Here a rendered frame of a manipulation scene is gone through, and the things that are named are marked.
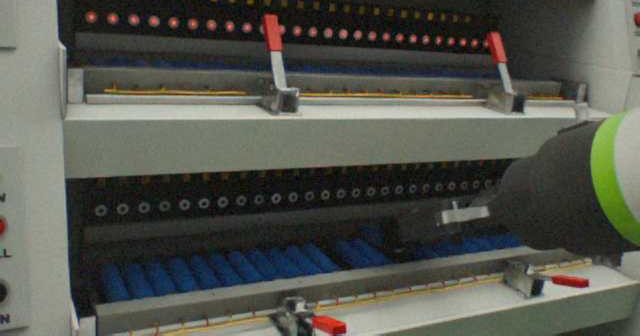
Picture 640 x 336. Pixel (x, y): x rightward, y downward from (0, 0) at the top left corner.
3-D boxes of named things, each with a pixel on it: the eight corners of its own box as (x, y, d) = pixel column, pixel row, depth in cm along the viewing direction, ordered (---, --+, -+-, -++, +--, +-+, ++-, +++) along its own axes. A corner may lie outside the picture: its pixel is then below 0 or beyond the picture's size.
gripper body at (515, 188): (598, 145, 49) (513, 171, 57) (519, 148, 45) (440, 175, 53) (620, 240, 48) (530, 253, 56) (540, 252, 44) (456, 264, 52)
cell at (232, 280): (224, 268, 63) (247, 299, 57) (206, 270, 62) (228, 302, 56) (225, 252, 62) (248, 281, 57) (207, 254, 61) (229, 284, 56)
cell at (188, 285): (183, 273, 61) (203, 306, 55) (165, 275, 60) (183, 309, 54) (184, 256, 60) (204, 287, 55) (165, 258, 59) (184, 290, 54)
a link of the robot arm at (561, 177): (613, 270, 38) (702, 254, 42) (571, 88, 40) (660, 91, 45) (538, 277, 43) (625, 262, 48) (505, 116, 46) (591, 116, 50)
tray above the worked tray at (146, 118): (613, 153, 74) (642, 35, 70) (62, 179, 45) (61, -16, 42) (494, 114, 91) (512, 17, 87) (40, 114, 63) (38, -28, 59)
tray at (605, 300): (631, 317, 72) (652, 241, 70) (74, 447, 44) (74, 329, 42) (508, 246, 89) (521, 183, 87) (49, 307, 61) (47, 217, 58)
